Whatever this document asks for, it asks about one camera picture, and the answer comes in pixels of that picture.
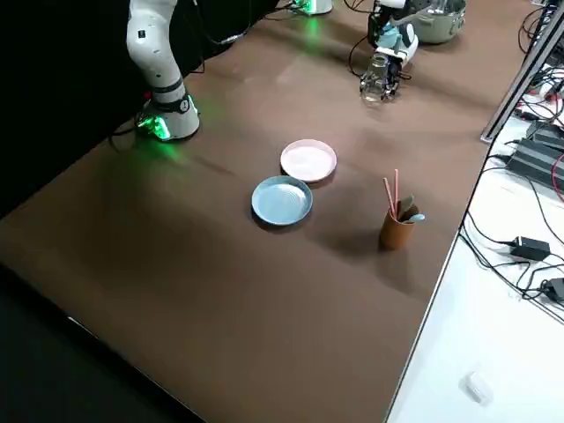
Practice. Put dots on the light blue plate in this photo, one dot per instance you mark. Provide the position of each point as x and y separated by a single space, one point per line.
282 200

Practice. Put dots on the pink chopstick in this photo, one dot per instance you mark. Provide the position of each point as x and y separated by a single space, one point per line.
388 194
396 189

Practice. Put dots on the clear glass jar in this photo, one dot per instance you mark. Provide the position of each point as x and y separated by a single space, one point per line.
374 79

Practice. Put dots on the aluminium profile post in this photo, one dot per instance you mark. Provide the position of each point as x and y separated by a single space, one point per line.
520 83

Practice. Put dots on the glass pot lid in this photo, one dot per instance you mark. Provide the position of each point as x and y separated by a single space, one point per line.
445 5

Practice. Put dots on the grey-green utensil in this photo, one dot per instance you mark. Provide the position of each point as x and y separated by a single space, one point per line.
406 206

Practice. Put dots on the black power adapter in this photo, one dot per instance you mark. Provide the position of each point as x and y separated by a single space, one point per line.
556 288
531 247

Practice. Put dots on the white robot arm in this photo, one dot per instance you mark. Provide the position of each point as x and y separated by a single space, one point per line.
154 66
407 42

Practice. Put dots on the pale pink plate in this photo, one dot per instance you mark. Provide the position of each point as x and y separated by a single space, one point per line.
308 161

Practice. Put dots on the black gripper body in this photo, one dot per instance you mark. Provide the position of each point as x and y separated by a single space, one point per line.
390 13
395 66

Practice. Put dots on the brown utensil cup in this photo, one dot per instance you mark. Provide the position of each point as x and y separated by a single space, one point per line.
396 233

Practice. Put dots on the small white plastic object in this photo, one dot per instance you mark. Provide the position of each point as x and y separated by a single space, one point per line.
476 388

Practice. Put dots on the light blue spoon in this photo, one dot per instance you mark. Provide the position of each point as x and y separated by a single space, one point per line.
417 217

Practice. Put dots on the black power brick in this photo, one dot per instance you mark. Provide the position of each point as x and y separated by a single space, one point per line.
535 163
546 134

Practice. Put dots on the stainless steel pot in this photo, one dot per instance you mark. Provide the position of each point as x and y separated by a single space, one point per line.
440 28

